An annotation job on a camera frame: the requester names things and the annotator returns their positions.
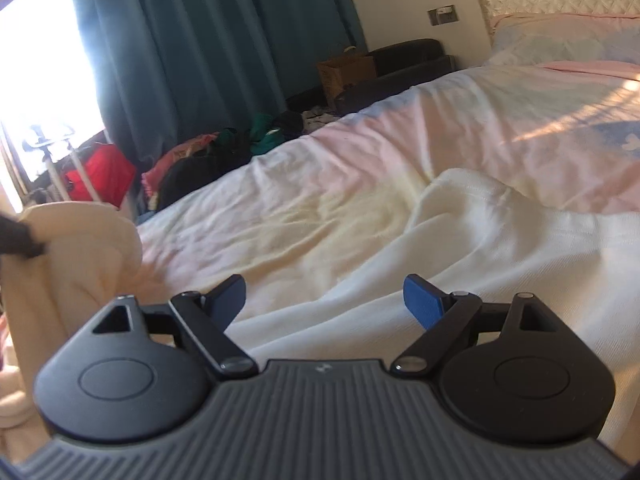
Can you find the pink cloth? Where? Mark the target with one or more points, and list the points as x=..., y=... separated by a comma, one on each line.
x=180, y=152

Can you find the green cloth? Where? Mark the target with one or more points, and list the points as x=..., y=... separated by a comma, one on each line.
x=262, y=135

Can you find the bed with pastel sheet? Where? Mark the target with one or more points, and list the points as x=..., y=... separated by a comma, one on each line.
x=400, y=135

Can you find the white patterned cloth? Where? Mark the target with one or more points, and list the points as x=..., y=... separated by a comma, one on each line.
x=317, y=116

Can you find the dark sofa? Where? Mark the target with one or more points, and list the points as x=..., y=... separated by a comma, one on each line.
x=410, y=67

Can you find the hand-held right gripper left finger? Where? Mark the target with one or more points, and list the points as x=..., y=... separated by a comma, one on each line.
x=230, y=300

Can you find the black cloth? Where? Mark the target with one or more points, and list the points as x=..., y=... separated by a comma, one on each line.
x=200, y=177

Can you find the metal wall socket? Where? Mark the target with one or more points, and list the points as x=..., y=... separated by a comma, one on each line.
x=442, y=14

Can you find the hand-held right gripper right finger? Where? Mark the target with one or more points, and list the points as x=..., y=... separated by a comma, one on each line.
x=422, y=305

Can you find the wide blue curtain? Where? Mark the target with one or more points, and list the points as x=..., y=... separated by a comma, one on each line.
x=200, y=35

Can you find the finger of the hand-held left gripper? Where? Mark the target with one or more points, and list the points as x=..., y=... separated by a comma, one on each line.
x=17, y=237

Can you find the dark framed window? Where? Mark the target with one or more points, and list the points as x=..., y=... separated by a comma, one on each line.
x=40, y=60

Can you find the red cloth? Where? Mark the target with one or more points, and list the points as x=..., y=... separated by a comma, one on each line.
x=105, y=172

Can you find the pastel pillow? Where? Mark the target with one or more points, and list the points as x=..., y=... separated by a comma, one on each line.
x=550, y=45

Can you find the garment steamer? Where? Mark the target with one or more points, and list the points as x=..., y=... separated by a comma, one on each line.
x=53, y=180

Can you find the brown cardboard box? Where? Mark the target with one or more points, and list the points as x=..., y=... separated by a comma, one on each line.
x=345, y=77

